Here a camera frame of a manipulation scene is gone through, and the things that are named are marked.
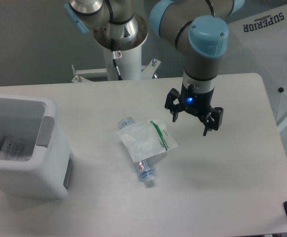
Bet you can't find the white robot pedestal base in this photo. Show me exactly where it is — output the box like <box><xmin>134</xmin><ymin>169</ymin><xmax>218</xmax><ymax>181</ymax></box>
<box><xmin>72</xmin><ymin>46</ymin><xmax>161</xmax><ymax>83</ymax></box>

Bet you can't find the white green plastic pouch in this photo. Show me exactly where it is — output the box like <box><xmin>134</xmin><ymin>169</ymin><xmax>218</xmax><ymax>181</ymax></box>
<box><xmin>117</xmin><ymin>117</ymin><xmax>178</xmax><ymax>163</ymax></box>

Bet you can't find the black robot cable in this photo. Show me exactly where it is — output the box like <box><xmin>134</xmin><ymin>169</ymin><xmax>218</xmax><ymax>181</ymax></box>
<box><xmin>110</xmin><ymin>39</ymin><xmax>123</xmax><ymax>81</ymax></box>

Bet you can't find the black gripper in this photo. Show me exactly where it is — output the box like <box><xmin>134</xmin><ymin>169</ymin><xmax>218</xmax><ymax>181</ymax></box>
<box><xmin>164</xmin><ymin>78</ymin><xmax>224</xmax><ymax>136</ymax></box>

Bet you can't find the white Superior umbrella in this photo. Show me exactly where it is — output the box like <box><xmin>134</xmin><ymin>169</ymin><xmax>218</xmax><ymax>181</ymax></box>
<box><xmin>221</xmin><ymin>4</ymin><xmax>287</xmax><ymax>120</ymax></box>

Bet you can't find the clear plastic water bottle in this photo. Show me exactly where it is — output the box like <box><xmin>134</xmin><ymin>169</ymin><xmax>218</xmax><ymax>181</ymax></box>
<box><xmin>118</xmin><ymin>117</ymin><xmax>155</xmax><ymax>188</ymax></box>

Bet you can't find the white trash can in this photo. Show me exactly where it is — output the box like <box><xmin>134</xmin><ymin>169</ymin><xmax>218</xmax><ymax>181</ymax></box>
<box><xmin>0</xmin><ymin>94</ymin><xmax>72</xmax><ymax>199</ymax></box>

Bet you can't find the paper leaflet inside bin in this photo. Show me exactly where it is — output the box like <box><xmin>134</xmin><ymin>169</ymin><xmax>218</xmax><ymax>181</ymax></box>
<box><xmin>0</xmin><ymin>136</ymin><xmax>35</xmax><ymax>161</ymax></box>

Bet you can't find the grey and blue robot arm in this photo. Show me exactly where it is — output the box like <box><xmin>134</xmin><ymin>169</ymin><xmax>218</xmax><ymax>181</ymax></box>
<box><xmin>64</xmin><ymin>0</ymin><xmax>244</xmax><ymax>132</ymax></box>

